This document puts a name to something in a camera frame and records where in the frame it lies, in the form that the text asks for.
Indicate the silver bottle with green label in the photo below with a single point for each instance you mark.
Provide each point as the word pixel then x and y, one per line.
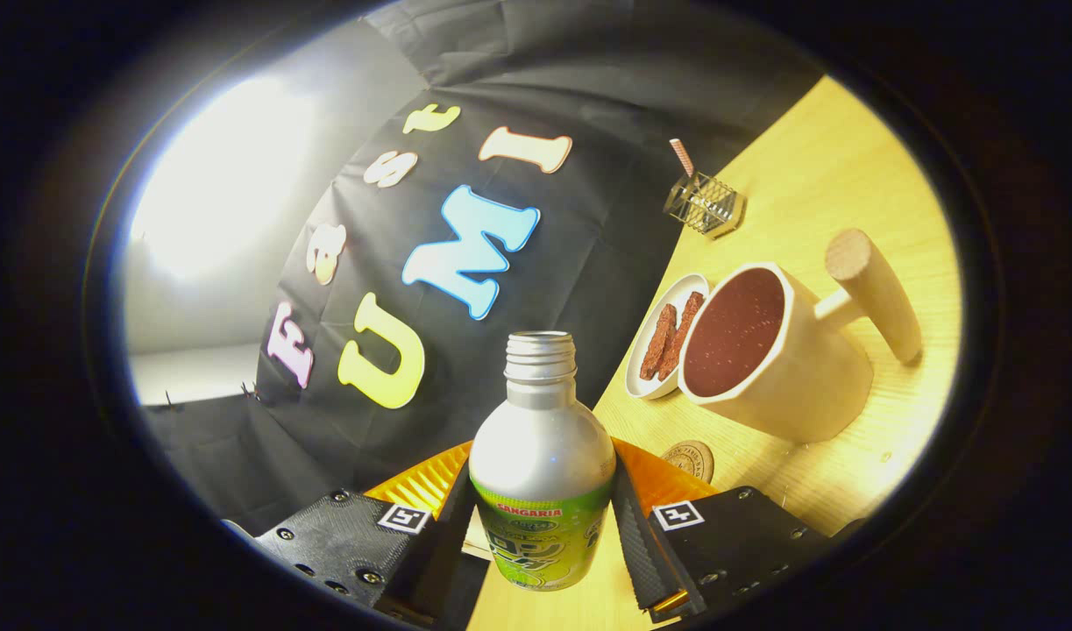
pixel 540 438

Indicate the brown meat piece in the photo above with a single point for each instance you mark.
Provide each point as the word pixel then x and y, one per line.
pixel 681 333
pixel 656 343

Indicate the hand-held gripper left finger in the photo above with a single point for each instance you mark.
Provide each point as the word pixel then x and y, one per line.
pixel 430 552

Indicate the round cork coaster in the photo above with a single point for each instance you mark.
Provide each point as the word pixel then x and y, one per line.
pixel 689 457

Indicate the pink striped straw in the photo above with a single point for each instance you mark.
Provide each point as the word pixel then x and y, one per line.
pixel 682 158

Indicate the wooden table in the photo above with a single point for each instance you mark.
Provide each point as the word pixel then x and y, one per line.
pixel 851 175

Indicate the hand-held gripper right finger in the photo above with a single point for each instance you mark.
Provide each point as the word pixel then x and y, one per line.
pixel 645 552

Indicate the white plate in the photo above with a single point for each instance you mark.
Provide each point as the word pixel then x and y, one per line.
pixel 686 285

